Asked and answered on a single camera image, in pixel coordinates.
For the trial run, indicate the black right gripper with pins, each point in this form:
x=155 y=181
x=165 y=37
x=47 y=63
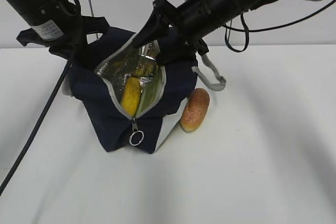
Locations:
x=185 y=19

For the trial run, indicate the green lid glass container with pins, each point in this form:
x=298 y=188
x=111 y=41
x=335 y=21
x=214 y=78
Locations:
x=151 y=94

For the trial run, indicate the yellow banana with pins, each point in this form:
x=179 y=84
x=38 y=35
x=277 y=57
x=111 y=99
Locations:
x=137 y=78

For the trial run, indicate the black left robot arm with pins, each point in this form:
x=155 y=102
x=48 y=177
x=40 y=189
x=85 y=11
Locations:
x=29 y=12

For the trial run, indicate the brown bread roll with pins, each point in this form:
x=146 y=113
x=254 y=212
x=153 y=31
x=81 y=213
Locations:
x=195 y=110

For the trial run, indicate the navy insulated lunch bag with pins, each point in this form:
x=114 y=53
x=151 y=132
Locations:
x=100 y=88

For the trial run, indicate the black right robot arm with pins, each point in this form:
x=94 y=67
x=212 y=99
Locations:
x=223 y=11

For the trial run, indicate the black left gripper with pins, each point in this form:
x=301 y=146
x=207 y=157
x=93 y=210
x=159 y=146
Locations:
x=64 y=30

